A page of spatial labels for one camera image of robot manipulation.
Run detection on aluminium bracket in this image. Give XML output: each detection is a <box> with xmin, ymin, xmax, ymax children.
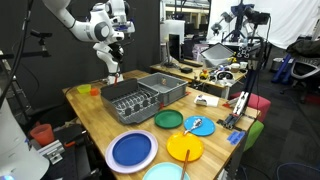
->
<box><xmin>36</xmin><ymin>139</ymin><xmax>66</xmax><ymax>165</ymax></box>

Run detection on light blue plate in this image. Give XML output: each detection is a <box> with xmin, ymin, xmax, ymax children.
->
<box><xmin>183</xmin><ymin>115</ymin><xmax>216</xmax><ymax>137</ymax></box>

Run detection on black keyboard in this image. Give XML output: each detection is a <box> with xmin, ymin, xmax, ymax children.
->
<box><xmin>179</xmin><ymin>59</ymin><xmax>204</xmax><ymax>68</ymax></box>

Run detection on blue black camera rig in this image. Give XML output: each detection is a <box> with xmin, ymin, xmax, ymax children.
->
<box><xmin>209</xmin><ymin>0</ymin><xmax>254</xmax><ymax>43</ymax></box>

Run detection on mint plate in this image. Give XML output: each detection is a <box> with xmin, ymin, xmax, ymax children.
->
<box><xmin>142</xmin><ymin>161</ymin><xmax>191</xmax><ymax>180</ymax></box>

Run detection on dark blue plate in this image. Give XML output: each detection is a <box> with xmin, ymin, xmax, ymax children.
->
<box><xmin>112</xmin><ymin>132</ymin><xmax>152</xmax><ymax>166</ymax></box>

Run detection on black camera on boom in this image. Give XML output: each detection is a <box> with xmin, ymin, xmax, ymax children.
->
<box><xmin>0</xmin><ymin>29</ymin><xmax>53</xmax><ymax>61</ymax></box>

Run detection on office chair with jacket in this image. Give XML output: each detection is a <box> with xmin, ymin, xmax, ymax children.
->
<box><xmin>285</xmin><ymin>39</ymin><xmax>320</xmax><ymax>101</ymax></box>

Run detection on green plate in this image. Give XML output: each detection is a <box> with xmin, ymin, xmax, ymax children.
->
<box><xmin>153</xmin><ymin>108</ymin><xmax>184</xmax><ymax>130</ymax></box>

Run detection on white box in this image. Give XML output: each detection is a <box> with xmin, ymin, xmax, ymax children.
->
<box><xmin>193</xmin><ymin>94</ymin><xmax>220</xmax><ymax>108</ymax></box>

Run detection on white rounded device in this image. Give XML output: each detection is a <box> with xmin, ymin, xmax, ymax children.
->
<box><xmin>0</xmin><ymin>96</ymin><xmax>51</xmax><ymax>180</ymax></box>

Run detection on grey wire dish rack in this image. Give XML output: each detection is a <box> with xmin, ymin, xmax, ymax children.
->
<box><xmin>99</xmin><ymin>78</ymin><xmax>164</xmax><ymax>126</ymax></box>

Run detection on large metal spoon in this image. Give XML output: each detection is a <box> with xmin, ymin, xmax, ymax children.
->
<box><xmin>182</xmin><ymin>117</ymin><xmax>203</xmax><ymax>136</ymax></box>

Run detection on blue tape strips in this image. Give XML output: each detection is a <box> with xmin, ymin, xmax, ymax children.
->
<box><xmin>226</xmin><ymin>130</ymin><xmax>246</xmax><ymax>146</ymax></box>

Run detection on yellow plate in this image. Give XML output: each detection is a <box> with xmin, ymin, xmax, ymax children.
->
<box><xmin>165</xmin><ymin>131</ymin><xmax>205</xmax><ymax>162</ymax></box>

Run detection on white backdrop sheet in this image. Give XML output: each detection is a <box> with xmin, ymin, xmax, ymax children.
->
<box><xmin>206</xmin><ymin>0</ymin><xmax>320</xmax><ymax>49</ymax></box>

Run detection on clear plastic storage bin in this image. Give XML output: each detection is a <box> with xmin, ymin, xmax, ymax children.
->
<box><xmin>199</xmin><ymin>43</ymin><xmax>234</xmax><ymax>68</ymax></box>

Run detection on black hanging cable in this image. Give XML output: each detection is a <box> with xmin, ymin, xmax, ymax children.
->
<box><xmin>0</xmin><ymin>0</ymin><xmax>35</xmax><ymax>108</ymax></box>

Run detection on red plastic cup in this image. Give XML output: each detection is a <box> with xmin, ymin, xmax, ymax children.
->
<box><xmin>29</xmin><ymin>123</ymin><xmax>56</xmax><ymax>148</ymax></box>

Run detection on green stool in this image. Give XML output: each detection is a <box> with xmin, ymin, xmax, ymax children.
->
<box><xmin>243</xmin><ymin>119</ymin><xmax>265</xmax><ymax>153</ymax></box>

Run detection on lavender plate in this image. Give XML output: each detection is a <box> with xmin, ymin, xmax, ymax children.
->
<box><xmin>104</xmin><ymin>129</ymin><xmax>159</xmax><ymax>174</ymax></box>

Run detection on black camera on stand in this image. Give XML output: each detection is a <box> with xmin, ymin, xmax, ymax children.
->
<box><xmin>243</xmin><ymin>5</ymin><xmax>270</xmax><ymax>26</ymax></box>

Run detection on yellow green bowl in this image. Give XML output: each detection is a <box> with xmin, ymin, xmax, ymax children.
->
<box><xmin>76</xmin><ymin>83</ymin><xmax>92</xmax><ymax>95</ymax></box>

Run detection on computer monitor with stand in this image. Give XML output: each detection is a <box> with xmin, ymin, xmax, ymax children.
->
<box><xmin>159</xmin><ymin>19</ymin><xmax>186</xmax><ymax>68</ymax></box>

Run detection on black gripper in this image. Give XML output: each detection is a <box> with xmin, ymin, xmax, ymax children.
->
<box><xmin>109</xmin><ymin>41</ymin><xmax>125</xmax><ymax>77</ymax></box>

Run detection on wooden desk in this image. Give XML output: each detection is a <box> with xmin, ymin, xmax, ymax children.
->
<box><xmin>149</xmin><ymin>61</ymin><xmax>248</xmax><ymax>99</ymax></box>

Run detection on yellow toy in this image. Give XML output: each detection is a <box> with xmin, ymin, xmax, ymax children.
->
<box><xmin>199</xmin><ymin>69</ymin><xmax>210</xmax><ymax>80</ymax></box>

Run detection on grey plastic bin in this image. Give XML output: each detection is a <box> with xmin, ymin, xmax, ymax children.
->
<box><xmin>137</xmin><ymin>72</ymin><xmax>189</xmax><ymax>107</ymax></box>

